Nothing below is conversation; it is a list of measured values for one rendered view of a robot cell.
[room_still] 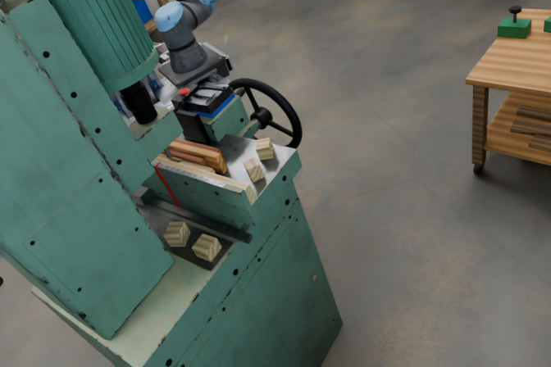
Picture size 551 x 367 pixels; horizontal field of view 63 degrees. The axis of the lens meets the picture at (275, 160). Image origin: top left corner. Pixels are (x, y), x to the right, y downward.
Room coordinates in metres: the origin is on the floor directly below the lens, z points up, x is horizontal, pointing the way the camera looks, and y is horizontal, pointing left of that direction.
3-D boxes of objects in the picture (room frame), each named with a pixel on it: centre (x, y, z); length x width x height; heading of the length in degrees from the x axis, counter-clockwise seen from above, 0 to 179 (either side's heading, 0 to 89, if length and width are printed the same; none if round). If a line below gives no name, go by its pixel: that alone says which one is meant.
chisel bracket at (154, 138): (0.92, 0.26, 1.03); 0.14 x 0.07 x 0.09; 133
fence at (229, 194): (0.93, 0.29, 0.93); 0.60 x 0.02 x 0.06; 43
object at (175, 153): (0.93, 0.22, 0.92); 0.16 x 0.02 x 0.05; 43
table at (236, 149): (1.03, 0.19, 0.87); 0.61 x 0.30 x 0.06; 43
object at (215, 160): (0.94, 0.20, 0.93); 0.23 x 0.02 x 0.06; 43
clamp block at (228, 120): (1.09, 0.13, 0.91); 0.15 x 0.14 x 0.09; 43
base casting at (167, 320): (0.85, 0.33, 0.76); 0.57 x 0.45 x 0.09; 133
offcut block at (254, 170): (0.80, 0.05, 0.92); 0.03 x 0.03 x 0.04; 9
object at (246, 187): (0.94, 0.28, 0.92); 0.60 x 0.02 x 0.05; 43
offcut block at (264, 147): (0.87, 0.01, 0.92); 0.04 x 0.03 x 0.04; 163
